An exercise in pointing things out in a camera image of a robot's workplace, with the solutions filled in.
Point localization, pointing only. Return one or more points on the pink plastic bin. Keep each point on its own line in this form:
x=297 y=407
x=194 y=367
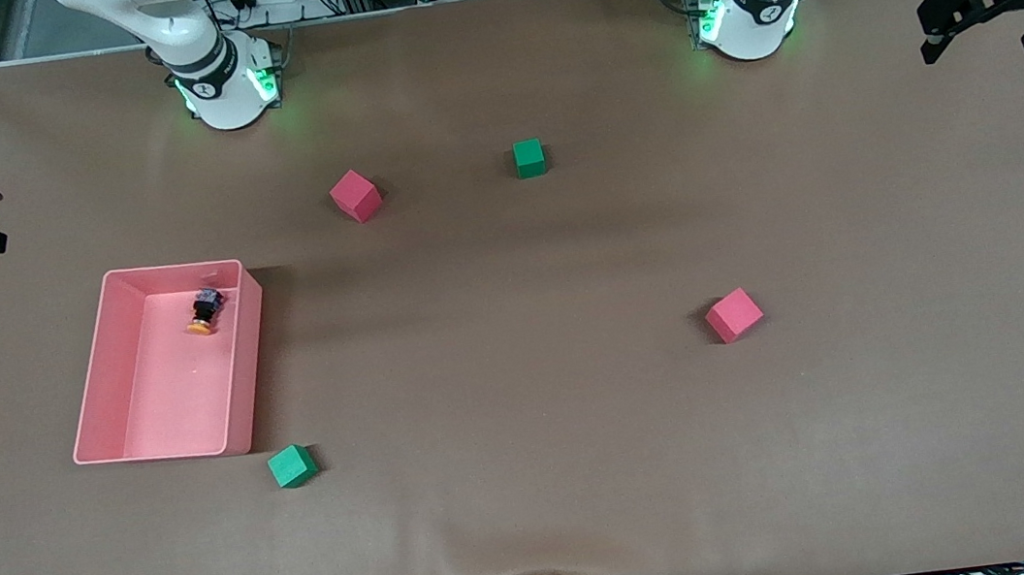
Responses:
x=182 y=387

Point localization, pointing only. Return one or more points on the yellow mushroom push button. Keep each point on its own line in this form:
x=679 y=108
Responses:
x=204 y=309

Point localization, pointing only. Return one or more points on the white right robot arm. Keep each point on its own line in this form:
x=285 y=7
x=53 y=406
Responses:
x=220 y=99

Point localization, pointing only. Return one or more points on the pink foam cube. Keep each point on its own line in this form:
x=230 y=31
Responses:
x=734 y=316
x=355 y=196

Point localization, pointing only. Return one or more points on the brown table mat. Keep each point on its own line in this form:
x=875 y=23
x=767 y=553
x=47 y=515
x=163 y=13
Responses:
x=536 y=480

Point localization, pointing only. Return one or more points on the green foam cube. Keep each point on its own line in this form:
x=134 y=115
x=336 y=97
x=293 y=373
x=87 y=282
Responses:
x=529 y=158
x=291 y=467

